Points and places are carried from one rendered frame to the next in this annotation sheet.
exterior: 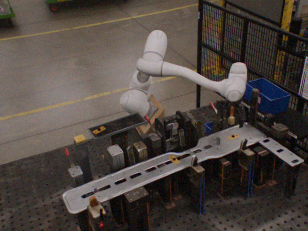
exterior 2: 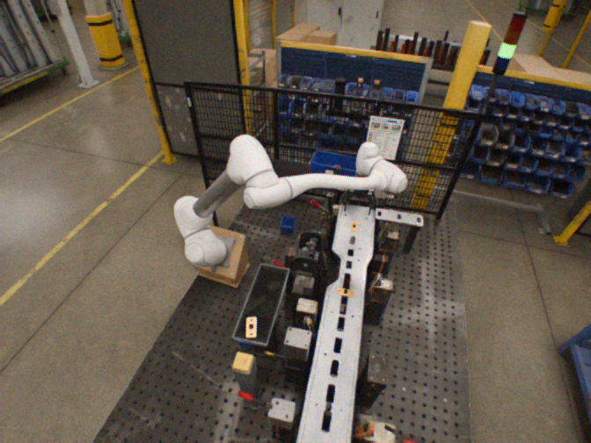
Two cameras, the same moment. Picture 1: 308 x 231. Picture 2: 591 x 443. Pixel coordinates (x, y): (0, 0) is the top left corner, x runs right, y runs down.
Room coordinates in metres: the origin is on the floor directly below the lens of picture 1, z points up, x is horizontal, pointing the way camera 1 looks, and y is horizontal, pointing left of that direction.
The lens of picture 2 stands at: (1.54, 0.72, 2.30)
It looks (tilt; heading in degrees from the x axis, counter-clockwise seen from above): 44 degrees down; 308
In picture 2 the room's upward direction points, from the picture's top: 1 degrees clockwise
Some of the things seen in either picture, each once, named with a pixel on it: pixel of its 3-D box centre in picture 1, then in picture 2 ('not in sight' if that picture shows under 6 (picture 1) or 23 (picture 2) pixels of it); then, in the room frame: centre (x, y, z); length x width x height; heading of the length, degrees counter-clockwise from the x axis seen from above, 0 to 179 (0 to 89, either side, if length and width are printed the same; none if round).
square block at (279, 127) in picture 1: (276, 148); (374, 214); (2.10, -0.83, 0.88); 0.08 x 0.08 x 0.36; 27
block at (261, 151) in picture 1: (259, 167); (381, 242); (1.96, -0.68, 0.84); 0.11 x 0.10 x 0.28; 27
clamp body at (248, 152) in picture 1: (245, 172); (384, 254); (1.88, -0.57, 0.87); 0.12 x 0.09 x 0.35; 27
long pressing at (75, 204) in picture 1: (172, 162); (346, 296); (1.87, -0.10, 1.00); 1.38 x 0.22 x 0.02; 117
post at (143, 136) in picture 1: (146, 158); (297, 311); (2.04, 0.07, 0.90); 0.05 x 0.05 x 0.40; 27
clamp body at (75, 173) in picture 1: (79, 193); (282, 422); (1.77, 0.49, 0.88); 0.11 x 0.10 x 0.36; 27
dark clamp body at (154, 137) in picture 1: (155, 158); (302, 302); (2.05, 0.01, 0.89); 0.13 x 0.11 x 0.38; 27
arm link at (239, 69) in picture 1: (237, 76); (369, 159); (2.08, -0.53, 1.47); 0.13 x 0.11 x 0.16; 163
